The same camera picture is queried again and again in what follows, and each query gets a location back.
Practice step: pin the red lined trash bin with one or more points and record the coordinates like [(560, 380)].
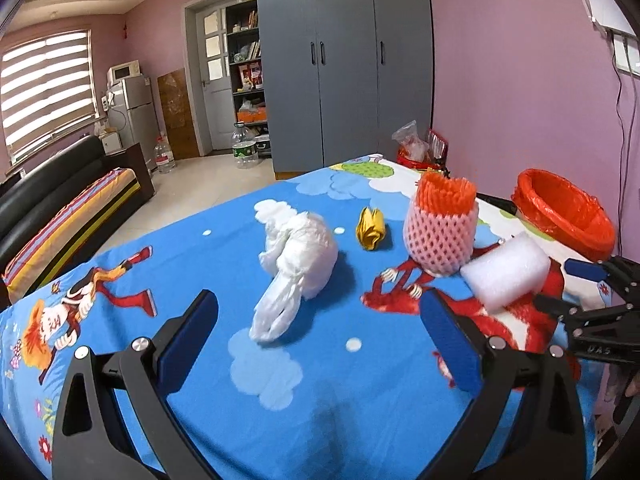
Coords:
[(561, 210)]

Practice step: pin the silver refrigerator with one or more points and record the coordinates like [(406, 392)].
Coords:
[(130, 110)]

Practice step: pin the white foam block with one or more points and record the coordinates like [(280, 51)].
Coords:
[(514, 269)]

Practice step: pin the white wifi router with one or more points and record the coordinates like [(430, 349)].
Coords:
[(606, 16)]

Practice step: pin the clear plastic bag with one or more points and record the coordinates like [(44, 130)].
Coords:
[(408, 137)]

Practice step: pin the striped sofa cushion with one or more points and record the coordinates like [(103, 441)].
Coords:
[(74, 234)]

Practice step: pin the blue cartoon tablecloth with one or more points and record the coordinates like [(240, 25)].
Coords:
[(354, 389)]

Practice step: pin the white microwave oven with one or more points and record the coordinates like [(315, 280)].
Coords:
[(122, 71)]

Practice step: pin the pink orange foam net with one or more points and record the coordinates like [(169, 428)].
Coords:
[(440, 224)]

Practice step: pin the brown wooden board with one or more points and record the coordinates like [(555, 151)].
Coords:
[(178, 120)]

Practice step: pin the large water bottle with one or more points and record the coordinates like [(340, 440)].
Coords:
[(244, 147)]

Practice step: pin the white panel door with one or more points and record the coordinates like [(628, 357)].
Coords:
[(213, 56)]

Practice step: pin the black leather sofa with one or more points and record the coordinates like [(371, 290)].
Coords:
[(29, 202)]

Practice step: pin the red basket on floor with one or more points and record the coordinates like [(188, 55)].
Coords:
[(427, 164)]

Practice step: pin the grey blue wardrobe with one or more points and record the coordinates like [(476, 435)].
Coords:
[(341, 76)]

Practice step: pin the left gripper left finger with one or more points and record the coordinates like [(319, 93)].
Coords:
[(91, 440)]

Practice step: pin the yellow paper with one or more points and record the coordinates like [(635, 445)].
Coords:
[(371, 228)]

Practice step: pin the striped window blind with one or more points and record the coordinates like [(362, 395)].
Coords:
[(47, 90)]

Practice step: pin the clear water jug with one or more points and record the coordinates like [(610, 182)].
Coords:
[(163, 155)]

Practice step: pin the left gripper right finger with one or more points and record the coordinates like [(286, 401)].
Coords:
[(524, 420)]

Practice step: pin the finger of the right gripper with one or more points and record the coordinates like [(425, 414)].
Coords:
[(557, 308), (589, 271)]

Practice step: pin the dark open shelf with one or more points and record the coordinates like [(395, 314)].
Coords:
[(246, 74)]

